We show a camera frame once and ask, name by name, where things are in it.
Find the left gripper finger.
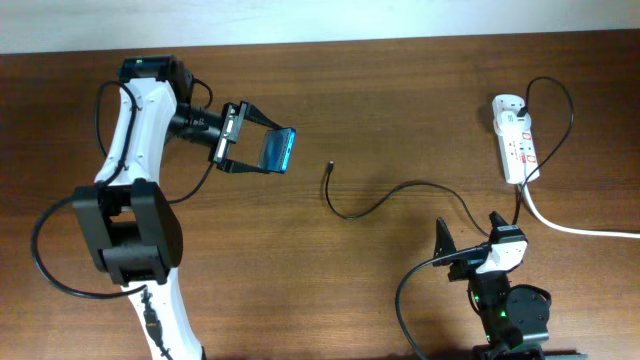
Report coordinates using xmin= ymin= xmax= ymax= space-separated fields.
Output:
xmin=242 ymin=101 xmax=282 ymax=130
xmin=217 ymin=159 xmax=279 ymax=174

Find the blue Galaxy smartphone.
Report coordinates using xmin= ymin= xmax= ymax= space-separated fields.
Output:
xmin=258 ymin=128 xmax=296 ymax=174

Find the black USB charging cable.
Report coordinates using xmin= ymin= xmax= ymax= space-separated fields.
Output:
xmin=324 ymin=76 xmax=575 ymax=239

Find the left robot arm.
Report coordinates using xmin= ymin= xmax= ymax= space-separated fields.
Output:
xmin=72 ymin=55 xmax=296 ymax=359

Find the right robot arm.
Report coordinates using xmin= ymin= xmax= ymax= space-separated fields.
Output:
xmin=434 ymin=212 xmax=587 ymax=360

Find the white USB charger plug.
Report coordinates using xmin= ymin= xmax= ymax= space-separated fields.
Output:
xmin=492 ymin=94 xmax=531 ymax=135

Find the white power strip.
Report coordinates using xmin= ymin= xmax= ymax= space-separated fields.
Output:
xmin=494 ymin=122 xmax=540 ymax=185

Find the white power strip cord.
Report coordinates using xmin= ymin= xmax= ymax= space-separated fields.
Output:
xmin=519 ymin=182 xmax=640 ymax=240

